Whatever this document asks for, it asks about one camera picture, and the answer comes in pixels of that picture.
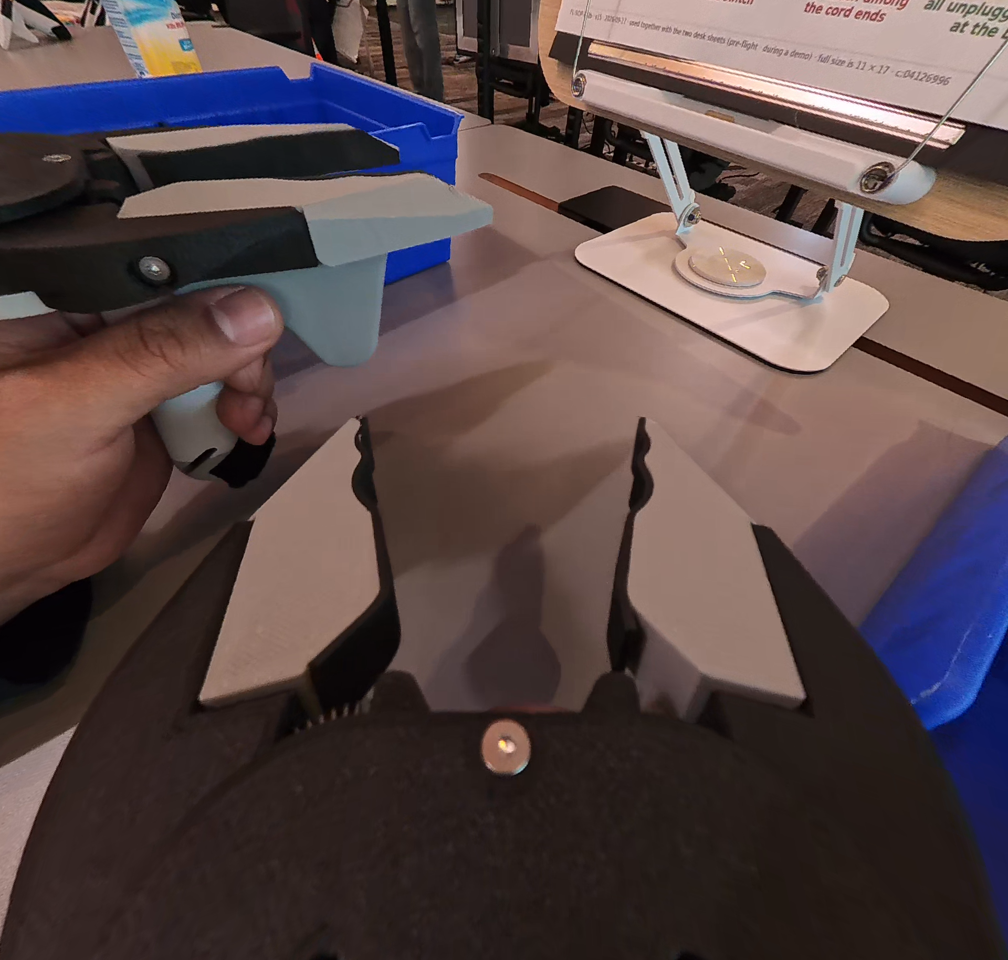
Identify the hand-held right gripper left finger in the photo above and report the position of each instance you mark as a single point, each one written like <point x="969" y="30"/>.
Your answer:
<point x="299" y="582"/>

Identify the blue plastic bin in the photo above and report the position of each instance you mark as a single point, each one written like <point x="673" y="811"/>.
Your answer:
<point x="236" y="97"/>
<point x="953" y="598"/>

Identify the person's left hand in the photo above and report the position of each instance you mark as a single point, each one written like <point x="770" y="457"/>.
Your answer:
<point x="71" y="440"/>

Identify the white wooden document stand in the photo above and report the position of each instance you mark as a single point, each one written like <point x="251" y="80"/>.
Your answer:
<point x="756" y="322"/>

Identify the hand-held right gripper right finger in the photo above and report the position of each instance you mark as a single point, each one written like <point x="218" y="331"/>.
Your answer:
<point x="701" y="582"/>

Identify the printed instruction sheet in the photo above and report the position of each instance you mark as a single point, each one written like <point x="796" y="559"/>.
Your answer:
<point x="787" y="38"/>

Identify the blue yellow wipes canister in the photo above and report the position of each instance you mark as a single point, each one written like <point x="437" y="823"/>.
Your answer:
<point x="149" y="15"/>

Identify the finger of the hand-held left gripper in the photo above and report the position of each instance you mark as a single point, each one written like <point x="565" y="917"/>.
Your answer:
<point x="370" y="208"/>
<point x="236" y="139"/>

